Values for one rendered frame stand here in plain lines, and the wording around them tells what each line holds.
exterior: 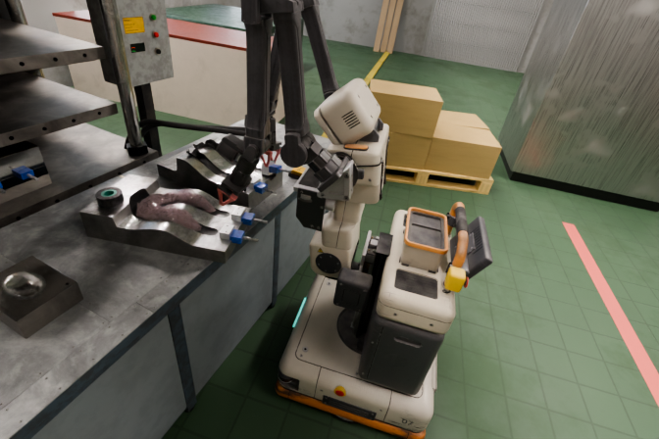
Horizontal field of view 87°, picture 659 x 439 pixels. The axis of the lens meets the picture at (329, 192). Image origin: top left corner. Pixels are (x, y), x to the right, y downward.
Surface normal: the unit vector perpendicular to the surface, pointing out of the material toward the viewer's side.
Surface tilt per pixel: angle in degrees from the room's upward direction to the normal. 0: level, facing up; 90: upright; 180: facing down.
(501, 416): 0
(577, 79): 90
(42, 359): 0
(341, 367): 0
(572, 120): 90
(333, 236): 90
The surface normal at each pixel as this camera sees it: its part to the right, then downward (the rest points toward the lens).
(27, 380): 0.11, -0.84
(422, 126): -0.11, 0.53
